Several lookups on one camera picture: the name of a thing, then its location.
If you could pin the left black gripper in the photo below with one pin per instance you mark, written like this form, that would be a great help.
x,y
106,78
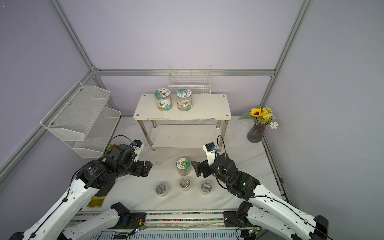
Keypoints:
x,y
139,172

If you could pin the seed jar green plant lid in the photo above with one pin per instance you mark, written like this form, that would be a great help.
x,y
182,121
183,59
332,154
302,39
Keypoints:
x,y
163,99

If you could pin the white wire basket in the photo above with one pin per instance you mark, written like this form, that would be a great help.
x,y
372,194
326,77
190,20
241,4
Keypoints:
x,y
197,78

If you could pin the small red flower pot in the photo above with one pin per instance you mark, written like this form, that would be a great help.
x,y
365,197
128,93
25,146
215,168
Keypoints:
x,y
109,149

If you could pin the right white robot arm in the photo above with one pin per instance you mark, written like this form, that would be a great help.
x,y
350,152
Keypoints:
x,y
260,207

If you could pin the seed jar sunflower lid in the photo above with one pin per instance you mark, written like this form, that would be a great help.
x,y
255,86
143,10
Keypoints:
x,y
183,166

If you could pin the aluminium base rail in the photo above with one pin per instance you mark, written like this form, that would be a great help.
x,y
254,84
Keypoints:
x,y
174,225

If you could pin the sunflower bouquet in dark vase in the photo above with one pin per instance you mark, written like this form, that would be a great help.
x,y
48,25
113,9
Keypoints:
x,y
262,118

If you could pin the white mesh wall rack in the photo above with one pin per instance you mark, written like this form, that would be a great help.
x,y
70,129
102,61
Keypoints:
x,y
82,120

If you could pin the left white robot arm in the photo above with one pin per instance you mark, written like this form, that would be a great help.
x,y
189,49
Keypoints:
x,y
96,176

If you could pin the small clear jar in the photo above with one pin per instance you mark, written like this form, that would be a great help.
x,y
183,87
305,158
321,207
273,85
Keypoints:
x,y
206,188
161,189
185,184

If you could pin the seed jar purple flower lid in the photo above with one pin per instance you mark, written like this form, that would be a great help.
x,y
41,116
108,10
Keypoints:
x,y
184,99

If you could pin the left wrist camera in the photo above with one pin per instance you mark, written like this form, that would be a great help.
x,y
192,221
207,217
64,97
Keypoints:
x,y
138,147

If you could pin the black rubber glove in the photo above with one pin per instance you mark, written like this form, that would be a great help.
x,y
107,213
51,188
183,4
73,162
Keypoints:
x,y
98,199

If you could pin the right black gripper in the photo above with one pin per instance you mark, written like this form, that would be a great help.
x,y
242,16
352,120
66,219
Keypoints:
x,y
199,168

